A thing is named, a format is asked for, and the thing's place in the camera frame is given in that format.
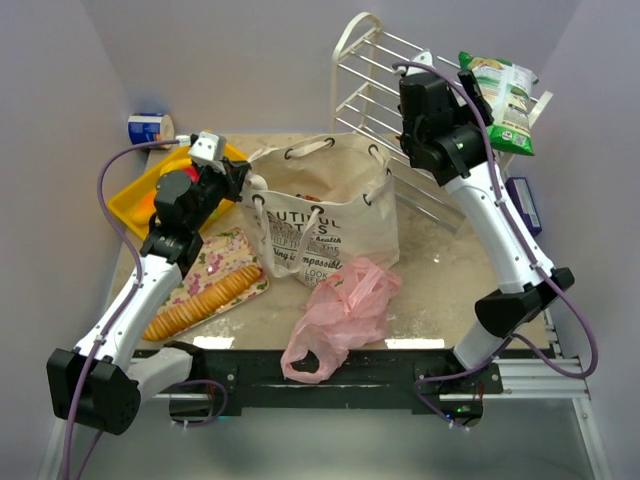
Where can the yellow plastic tray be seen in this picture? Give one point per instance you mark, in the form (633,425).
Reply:
(123,202)

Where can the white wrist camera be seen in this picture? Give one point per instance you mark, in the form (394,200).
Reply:
(415,65)
(205,149)

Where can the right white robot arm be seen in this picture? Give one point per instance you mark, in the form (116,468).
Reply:
(528,281)

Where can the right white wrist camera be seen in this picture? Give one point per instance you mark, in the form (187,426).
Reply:
(415,65)

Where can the pink plastic bag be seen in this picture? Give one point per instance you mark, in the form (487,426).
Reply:
(344,312)

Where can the black base frame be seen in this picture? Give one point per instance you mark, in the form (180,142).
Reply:
(229,382)

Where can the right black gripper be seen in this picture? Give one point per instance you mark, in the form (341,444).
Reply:
(470,93)

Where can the yellow toy banana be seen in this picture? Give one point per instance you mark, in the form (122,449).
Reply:
(176,165)

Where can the blue white tissue roll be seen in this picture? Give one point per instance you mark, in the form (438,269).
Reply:
(150,127)

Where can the white metal rack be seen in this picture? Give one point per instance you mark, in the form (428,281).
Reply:
(364,99)

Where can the row of round crackers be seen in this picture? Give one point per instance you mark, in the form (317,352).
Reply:
(181,316)

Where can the beige canvas tote bag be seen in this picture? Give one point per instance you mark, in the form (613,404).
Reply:
(307,240)

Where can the orange toy mango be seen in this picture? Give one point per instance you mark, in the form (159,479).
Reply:
(142,211)

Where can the red toy apple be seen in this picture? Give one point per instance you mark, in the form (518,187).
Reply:
(192,174)

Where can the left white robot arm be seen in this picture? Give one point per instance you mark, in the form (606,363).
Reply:
(96,383)

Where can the floral rectangular plate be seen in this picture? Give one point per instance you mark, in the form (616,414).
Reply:
(220,255)

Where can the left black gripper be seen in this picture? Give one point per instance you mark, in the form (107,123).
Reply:
(235,175)

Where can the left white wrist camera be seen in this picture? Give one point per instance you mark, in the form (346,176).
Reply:
(205,149)

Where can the green chips bag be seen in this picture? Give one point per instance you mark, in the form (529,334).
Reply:
(507,88)

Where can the purple box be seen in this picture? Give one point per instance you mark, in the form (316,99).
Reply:
(519,192)

